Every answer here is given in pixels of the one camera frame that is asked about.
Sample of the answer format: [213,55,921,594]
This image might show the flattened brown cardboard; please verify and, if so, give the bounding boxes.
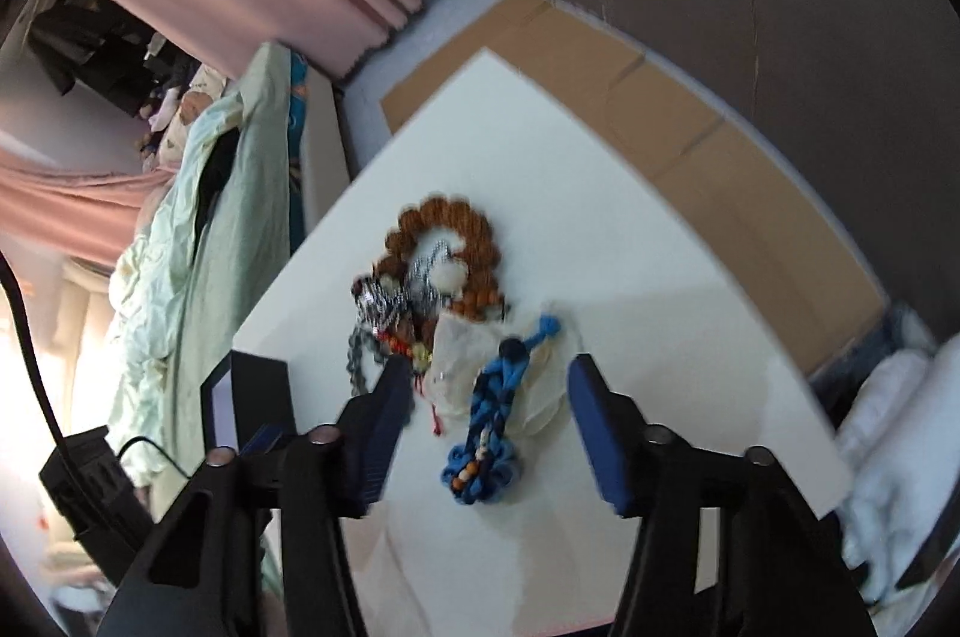
[381,0,887,374]

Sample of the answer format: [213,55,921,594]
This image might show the beige bed frame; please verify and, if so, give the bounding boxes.
[301,67,350,233]

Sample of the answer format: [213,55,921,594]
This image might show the dark multicolour bead bracelet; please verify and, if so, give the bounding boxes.
[369,320,438,384]

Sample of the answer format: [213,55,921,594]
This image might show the black jewelry box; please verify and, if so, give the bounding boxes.
[200,351,296,455]

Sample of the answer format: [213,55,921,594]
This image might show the white fluffy rug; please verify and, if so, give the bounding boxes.
[836,338,958,603]

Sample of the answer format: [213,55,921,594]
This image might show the blue braided cord bracelet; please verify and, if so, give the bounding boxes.
[439,312,563,506]

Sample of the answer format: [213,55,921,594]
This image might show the black cable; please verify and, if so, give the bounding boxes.
[0,248,189,519]

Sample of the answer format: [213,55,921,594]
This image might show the sheer cream organza scrunchie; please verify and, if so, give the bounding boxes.
[429,305,583,439]

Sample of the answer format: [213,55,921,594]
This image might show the grey green bead bracelet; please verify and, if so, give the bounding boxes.
[343,328,384,397]

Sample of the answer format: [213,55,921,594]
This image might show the brown rudraksha bead bracelet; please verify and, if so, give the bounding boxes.
[371,195,509,322]

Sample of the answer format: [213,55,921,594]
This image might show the light green bed quilt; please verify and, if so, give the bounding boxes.
[107,43,306,488]

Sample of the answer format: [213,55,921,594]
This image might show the floral pillow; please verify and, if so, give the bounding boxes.
[139,64,228,171]

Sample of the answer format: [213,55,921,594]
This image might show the dark hanging clothes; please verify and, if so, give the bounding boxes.
[26,0,200,117]

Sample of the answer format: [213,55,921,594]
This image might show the pink side curtain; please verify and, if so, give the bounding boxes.
[0,149,176,266]

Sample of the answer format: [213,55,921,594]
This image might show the silver ball chain jewelry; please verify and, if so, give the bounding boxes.
[352,239,454,344]

